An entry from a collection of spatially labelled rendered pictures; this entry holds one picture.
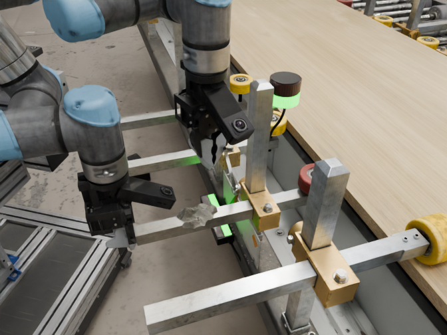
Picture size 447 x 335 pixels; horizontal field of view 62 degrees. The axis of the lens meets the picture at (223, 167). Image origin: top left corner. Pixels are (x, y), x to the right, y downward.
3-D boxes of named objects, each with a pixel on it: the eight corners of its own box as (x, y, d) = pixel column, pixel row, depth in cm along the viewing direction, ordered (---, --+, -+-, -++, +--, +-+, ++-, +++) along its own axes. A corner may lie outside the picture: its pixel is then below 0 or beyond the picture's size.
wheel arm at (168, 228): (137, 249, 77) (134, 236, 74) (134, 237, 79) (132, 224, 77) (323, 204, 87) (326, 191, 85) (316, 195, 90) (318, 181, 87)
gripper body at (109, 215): (90, 211, 74) (76, 164, 67) (134, 203, 76) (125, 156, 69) (92, 240, 69) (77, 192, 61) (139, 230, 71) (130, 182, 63)
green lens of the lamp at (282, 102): (275, 110, 70) (276, 100, 68) (263, 96, 74) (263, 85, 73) (304, 105, 71) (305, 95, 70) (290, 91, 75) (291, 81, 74)
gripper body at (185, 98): (206, 109, 74) (206, 50, 66) (234, 129, 69) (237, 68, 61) (173, 121, 70) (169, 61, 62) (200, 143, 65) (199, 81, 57)
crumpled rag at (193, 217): (181, 232, 75) (180, 224, 74) (173, 209, 80) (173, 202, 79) (222, 223, 78) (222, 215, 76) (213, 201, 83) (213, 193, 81)
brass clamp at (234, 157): (221, 170, 100) (220, 155, 97) (207, 142, 110) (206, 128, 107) (242, 165, 102) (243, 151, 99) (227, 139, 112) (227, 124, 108)
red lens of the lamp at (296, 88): (276, 98, 68) (277, 87, 67) (263, 84, 72) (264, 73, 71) (306, 94, 69) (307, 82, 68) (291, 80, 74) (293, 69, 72)
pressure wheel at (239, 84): (246, 117, 123) (247, 85, 115) (224, 111, 125) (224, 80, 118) (255, 106, 128) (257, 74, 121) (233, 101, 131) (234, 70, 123)
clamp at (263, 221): (257, 232, 81) (259, 217, 78) (237, 192, 91) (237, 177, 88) (281, 226, 82) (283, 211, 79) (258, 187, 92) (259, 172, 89)
